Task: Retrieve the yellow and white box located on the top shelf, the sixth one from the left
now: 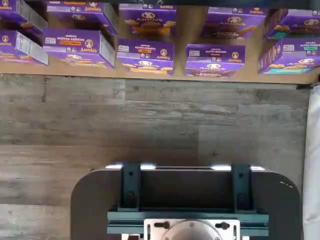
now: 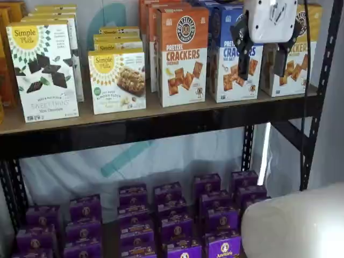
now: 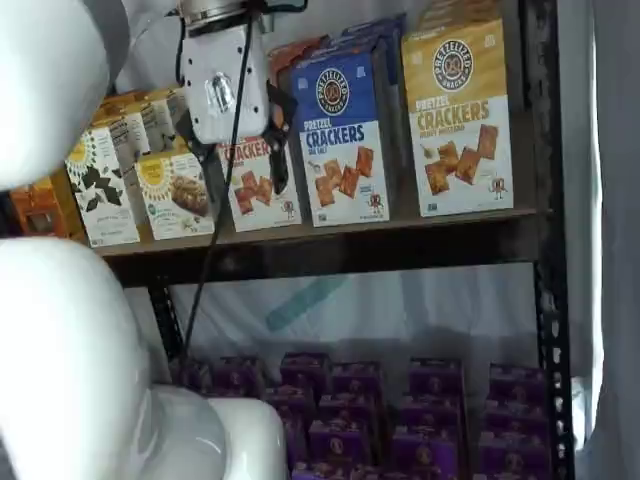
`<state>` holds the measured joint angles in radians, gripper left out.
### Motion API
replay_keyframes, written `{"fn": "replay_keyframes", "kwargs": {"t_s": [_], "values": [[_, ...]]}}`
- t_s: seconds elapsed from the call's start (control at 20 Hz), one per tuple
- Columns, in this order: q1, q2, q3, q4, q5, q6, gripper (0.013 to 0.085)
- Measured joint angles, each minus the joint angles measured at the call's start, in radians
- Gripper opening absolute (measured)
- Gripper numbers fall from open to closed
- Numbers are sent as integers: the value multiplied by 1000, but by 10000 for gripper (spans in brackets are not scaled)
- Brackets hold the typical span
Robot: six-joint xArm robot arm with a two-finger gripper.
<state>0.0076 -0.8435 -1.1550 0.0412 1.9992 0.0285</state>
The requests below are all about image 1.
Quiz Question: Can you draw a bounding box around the purple Annie's box teal label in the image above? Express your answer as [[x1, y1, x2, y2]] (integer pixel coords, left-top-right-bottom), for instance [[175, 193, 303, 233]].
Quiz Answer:
[[257, 37, 320, 76], [263, 8, 320, 41]]

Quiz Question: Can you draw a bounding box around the purple Annie's box orange label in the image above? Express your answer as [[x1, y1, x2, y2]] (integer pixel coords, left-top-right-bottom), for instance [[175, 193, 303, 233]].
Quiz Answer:
[[118, 3, 178, 39], [116, 37, 176, 76], [46, 0, 119, 36], [42, 27, 117, 70]]

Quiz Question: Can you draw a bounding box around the silver mounting plate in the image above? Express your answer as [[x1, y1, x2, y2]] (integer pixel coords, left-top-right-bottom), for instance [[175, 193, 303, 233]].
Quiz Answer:
[[143, 218, 241, 240]]

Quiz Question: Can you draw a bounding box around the white fabric curtain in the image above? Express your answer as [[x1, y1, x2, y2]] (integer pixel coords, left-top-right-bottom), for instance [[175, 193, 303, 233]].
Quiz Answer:
[[301, 82, 320, 240]]

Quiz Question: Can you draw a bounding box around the purple Annie's mac box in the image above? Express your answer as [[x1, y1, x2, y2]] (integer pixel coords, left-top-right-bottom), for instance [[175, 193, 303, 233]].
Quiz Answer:
[[0, 29, 50, 66], [0, 0, 49, 35]]

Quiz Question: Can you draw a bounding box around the teal aluminium mounting frame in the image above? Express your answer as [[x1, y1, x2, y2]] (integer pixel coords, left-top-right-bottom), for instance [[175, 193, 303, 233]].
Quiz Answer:
[[107, 162, 270, 237]]

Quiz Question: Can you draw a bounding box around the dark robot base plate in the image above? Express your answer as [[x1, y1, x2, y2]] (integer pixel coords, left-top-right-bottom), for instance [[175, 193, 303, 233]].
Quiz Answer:
[[70, 163, 301, 240]]

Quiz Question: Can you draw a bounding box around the purple Annie's box dark label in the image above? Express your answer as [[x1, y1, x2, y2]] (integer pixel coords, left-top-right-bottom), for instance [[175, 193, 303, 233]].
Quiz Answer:
[[184, 43, 247, 78], [200, 6, 268, 40]]

